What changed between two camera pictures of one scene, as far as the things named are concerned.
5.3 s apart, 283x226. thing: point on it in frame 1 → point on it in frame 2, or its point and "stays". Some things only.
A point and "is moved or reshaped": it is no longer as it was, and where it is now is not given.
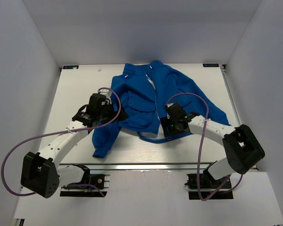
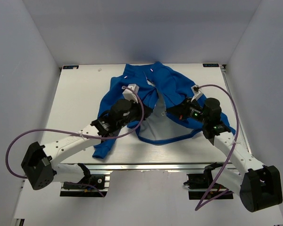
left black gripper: [122, 116] → [139, 108]
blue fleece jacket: [144, 90] is moved or reshaped
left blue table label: [70, 67] stays
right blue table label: [211, 65] stays
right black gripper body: [173, 129] → [196, 113]
